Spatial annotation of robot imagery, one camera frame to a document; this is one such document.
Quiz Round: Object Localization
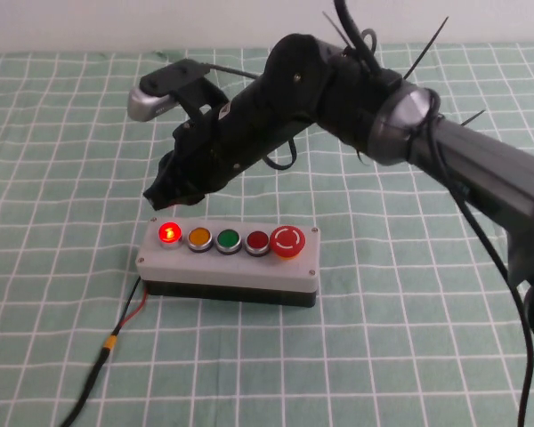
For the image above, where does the black cable with yellow connector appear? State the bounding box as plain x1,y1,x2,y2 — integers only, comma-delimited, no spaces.
54,334,117,427

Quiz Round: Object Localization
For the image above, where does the black zip tie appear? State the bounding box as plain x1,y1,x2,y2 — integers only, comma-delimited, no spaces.
322,11,353,48
460,109,487,128
402,16,449,82

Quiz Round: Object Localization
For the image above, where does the dark red push button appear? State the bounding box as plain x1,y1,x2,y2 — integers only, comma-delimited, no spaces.
244,230,271,259

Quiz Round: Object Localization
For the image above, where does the thin black camera cable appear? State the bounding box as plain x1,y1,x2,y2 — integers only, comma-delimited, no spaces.
204,63,269,81

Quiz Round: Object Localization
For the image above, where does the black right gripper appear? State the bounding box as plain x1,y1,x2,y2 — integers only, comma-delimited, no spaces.
142,82,315,211

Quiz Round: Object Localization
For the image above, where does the long black arm cable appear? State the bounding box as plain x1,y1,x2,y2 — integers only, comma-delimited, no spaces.
333,0,534,427

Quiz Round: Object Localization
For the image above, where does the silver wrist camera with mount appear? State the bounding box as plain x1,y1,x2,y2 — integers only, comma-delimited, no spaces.
128,58,227,123

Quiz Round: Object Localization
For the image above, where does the grey and black button box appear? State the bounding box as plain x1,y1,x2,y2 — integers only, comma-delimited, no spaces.
134,216,321,310

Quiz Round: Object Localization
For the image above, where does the green checked tablecloth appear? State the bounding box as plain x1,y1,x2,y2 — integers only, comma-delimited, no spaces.
0,42,534,427

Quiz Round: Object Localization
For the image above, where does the lit red indicator lamp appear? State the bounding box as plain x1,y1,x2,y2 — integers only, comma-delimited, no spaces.
158,220,182,251

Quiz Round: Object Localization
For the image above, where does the thin red wire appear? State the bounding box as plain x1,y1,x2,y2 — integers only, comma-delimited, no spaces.
114,287,152,335

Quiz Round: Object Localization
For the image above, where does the red emergency stop mushroom button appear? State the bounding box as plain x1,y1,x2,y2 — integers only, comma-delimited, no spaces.
269,225,306,261

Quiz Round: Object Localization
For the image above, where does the thin black wire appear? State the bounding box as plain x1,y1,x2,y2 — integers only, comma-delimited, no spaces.
111,277,142,335

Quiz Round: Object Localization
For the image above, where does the yellow push button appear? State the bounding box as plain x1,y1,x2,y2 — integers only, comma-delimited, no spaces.
186,226,214,255

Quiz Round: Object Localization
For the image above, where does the green push button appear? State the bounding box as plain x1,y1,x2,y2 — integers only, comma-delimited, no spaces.
215,228,243,257

